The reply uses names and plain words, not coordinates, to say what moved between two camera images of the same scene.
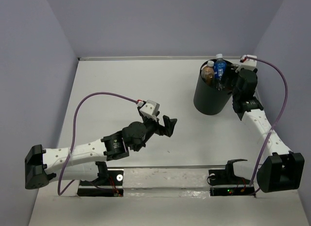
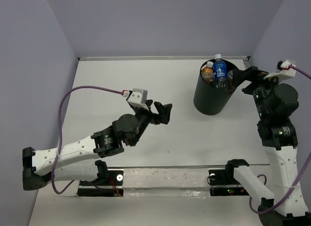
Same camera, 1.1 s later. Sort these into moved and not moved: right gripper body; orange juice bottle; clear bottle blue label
Moved: right gripper body
Not moved: clear bottle blue label; orange juice bottle
